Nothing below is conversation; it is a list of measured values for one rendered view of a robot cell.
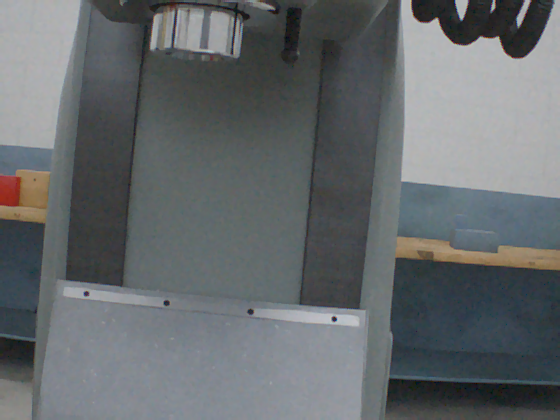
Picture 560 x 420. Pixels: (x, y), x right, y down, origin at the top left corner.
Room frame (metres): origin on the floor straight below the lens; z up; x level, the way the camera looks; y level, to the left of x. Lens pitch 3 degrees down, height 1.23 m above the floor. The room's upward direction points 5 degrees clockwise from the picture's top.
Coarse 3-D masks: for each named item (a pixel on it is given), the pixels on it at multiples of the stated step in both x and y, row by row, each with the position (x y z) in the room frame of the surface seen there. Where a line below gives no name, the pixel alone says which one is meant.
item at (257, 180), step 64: (128, 64) 0.78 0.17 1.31; (192, 64) 0.78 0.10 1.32; (256, 64) 0.78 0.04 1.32; (320, 64) 0.79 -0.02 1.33; (384, 64) 0.79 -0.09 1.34; (64, 128) 0.80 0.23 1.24; (128, 128) 0.78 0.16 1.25; (192, 128) 0.78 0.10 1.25; (256, 128) 0.78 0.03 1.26; (320, 128) 0.78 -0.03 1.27; (384, 128) 0.79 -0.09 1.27; (64, 192) 0.78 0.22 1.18; (128, 192) 0.78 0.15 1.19; (192, 192) 0.78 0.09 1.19; (256, 192) 0.78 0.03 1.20; (320, 192) 0.78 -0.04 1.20; (384, 192) 0.79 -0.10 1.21; (64, 256) 0.78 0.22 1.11; (128, 256) 0.78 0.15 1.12; (192, 256) 0.78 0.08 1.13; (256, 256) 0.78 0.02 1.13; (320, 256) 0.78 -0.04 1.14; (384, 256) 0.81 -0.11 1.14; (384, 320) 0.82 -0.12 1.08; (384, 384) 0.85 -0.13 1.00
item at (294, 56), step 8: (288, 16) 0.41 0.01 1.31; (296, 16) 0.41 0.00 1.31; (288, 24) 0.41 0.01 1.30; (296, 24) 0.41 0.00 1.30; (288, 32) 0.41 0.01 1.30; (296, 32) 0.41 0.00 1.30; (288, 40) 0.41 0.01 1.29; (296, 40) 0.41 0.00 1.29; (288, 48) 0.41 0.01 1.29; (288, 56) 0.41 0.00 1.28; (296, 56) 0.41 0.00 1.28
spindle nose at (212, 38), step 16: (160, 16) 0.40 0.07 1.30; (176, 16) 0.39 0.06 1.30; (192, 16) 0.39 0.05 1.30; (208, 16) 0.39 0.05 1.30; (224, 16) 0.39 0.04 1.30; (240, 16) 0.40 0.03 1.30; (160, 32) 0.40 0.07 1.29; (176, 32) 0.39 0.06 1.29; (192, 32) 0.39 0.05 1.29; (208, 32) 0.39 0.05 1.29; (224, 32) 0.39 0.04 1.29; (240, 32) 0.41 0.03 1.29; (160, 48) 0.39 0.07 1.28; (176, 48) 0.39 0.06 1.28; (192, 48) 0.39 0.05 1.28; (208, 48) 0.39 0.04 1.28; (224, 48) 0.40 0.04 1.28
